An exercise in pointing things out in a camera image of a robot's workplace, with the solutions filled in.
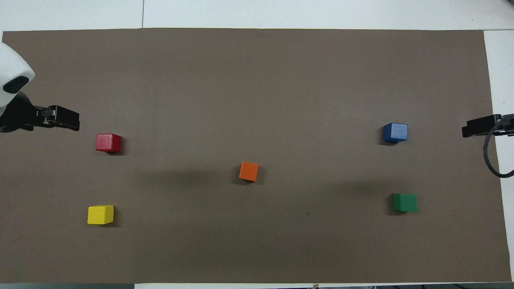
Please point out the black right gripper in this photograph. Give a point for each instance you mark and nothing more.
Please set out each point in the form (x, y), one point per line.
(508, 125)

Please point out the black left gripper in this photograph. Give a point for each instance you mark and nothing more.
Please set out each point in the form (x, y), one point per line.
(18, 116)

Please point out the red wooden block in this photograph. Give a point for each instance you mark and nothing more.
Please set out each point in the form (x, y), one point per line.
(107, 142)

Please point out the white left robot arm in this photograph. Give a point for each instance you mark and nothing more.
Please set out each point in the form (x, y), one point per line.
(12, 64)

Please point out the blue wooden block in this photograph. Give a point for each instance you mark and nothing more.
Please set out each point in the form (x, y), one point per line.
(395, 131)

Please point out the yellow wooden block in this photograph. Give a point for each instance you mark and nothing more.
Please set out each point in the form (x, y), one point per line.
(100, 214)

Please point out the green wooden block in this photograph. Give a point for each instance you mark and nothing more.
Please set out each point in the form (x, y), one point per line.
(404, 202)

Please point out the orange wooden block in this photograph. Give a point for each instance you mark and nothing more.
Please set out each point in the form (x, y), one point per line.
(248, 171)

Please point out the brown table mat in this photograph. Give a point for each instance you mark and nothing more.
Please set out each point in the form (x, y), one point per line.
(257, 100)

